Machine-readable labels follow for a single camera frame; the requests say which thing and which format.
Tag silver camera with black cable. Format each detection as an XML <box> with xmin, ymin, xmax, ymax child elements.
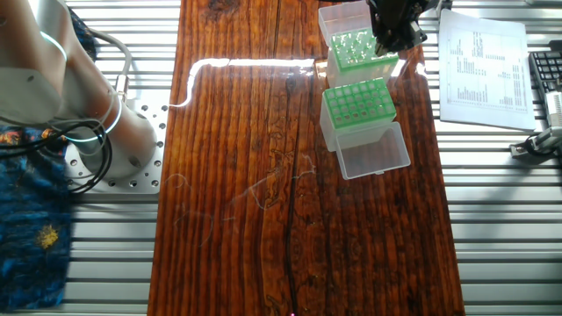
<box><xmin>543</xmin><ymin>90</ymin><xmax>562</xmax><ymax>128</ymax></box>

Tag brown wooden board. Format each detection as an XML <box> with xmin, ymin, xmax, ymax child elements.
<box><xmin>147</xmin><ymin>0</ymin><xmax>466</xmax><ymax>316</ymax></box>

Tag black keyboard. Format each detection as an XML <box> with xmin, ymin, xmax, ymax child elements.
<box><xmin>528</xmin><ymin>50</ymin><xmax>562</xmax><ymax>96</ymax></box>

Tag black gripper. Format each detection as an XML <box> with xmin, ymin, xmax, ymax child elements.
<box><xmin>371</xmin><ymin>0</ymin><xmax>436</xmax><ymax>57</ymax></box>

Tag aluminium camera bracket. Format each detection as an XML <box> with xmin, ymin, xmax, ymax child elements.
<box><xmin>508</xmin><ymin>126</ymin><xmax>562</xmax><ymax>159</ymax></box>

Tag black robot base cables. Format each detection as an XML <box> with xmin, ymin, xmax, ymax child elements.
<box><xmin>0</xmin><ymin>121</ymin><xmax>113</xmax><ymax>195</ymax></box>

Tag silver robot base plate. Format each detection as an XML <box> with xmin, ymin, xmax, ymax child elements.
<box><xmin>64</xmin><ymin>98</ymin><xmax>167</xmax><ymax>195</ymax></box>

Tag clear box with green rack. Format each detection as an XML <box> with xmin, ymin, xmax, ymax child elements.
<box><xmin>318</xmin><ymin>1</ymin><xmax>401</xmax><ymax>89</ymax></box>
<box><xmin>319</xmin><ymin>77</ymin><xmax>412</xmax><ymax>181</ymax></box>

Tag printed white paper sheet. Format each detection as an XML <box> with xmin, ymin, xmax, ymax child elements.
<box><xmin>437</xmin><ymin>8</ymin><xmax>537</xmax><ymax>132</ymax></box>

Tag aluminium post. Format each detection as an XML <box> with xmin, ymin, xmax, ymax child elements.
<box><xmin>432</xmin><ymin>0</ymin><xmax>454</xmax><ymax>18</ymax></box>

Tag grey robot cable with connector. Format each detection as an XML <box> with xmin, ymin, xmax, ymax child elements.
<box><xmin>87</xmin><ymin>28</ymin><xmax>133</xmax><ymax>101</ymax></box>

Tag black camera cable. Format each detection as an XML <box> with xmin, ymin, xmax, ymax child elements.
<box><xmin>524</xmin><ymin>133</ymin><xmax>548</xmax><ymax>158</ymax></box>

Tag blue starry painted cloth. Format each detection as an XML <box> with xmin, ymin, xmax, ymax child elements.
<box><xmin>0</xmin><ymin>8</ymin><xmax>98</xmax><ymax>313</ymax></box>

